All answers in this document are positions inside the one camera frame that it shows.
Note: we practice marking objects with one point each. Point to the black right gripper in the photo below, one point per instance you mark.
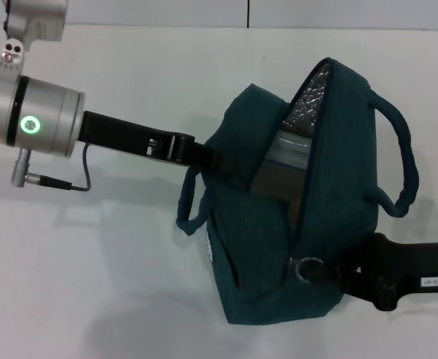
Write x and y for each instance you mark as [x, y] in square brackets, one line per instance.
[409, 265]

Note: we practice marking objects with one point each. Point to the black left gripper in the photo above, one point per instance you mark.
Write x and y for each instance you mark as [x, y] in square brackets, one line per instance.
[129, 136]

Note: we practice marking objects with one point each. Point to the clear plastic lunch box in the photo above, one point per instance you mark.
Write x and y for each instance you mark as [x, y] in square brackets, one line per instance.
[289, 149]

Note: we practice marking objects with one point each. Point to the dark teal insulated bag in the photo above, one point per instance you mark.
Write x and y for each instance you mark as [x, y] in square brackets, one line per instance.
[353, 187]

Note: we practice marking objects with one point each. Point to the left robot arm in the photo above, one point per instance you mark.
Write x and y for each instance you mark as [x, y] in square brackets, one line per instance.
[46, 119]

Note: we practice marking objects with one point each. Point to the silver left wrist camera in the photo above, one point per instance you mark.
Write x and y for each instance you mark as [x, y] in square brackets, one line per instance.
[39, 16]

